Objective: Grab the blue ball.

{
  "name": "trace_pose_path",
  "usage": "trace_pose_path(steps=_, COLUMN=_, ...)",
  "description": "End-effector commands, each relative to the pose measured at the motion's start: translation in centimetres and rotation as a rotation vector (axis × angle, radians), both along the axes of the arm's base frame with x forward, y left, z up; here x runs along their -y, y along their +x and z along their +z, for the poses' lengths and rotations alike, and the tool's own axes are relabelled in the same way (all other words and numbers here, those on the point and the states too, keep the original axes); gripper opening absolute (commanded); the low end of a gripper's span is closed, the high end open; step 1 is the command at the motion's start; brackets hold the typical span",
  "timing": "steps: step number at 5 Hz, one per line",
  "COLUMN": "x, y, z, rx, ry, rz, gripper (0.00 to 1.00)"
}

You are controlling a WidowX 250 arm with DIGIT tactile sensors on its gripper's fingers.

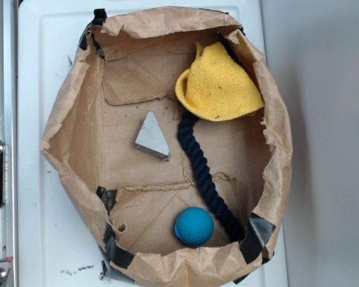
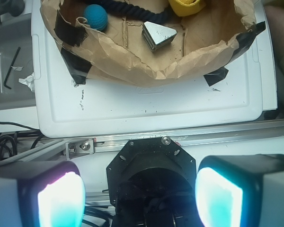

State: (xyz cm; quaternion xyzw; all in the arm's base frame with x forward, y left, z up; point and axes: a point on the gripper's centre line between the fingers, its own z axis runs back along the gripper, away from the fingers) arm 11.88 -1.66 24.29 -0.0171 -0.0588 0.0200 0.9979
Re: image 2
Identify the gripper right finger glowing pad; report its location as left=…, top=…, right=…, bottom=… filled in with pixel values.
left=195, top=154, right=284, bottom=227

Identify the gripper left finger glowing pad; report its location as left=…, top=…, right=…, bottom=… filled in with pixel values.
left=0, top=161, right=86, bottom=227

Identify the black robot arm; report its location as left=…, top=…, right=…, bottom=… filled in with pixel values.
left=0, top=153, right=284, bottom=227

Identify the blue dimpled ball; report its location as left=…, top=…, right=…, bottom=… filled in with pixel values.
left=83, top=4, right=108, bottom=31

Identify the crumpled white paper scrap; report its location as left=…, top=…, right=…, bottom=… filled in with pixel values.
left=18, top=73, right=35, bottom=93

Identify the black allen key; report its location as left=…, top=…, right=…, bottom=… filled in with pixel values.
left=3, top=46, right=21, bottom=90

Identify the brown paper bag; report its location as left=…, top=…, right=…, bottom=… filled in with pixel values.
left=40, top=0, right=266, bottom=87

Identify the metal triangular block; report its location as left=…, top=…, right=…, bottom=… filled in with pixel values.
left=142, top=21, right=178, bottom=52

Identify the yellow sponge cloth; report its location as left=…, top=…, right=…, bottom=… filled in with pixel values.
left=169, top=0, right=206, bottom=17

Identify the aluminium extrusion rail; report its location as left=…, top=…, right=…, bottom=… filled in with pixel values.
left=0, top=119, right=284, bottom=160

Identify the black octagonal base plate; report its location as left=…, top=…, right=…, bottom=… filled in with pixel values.
left=106, top=137, right=196, bottom=206

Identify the dark navy rope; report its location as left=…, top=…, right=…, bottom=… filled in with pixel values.
left=81, top=0, right=175, bottom=24

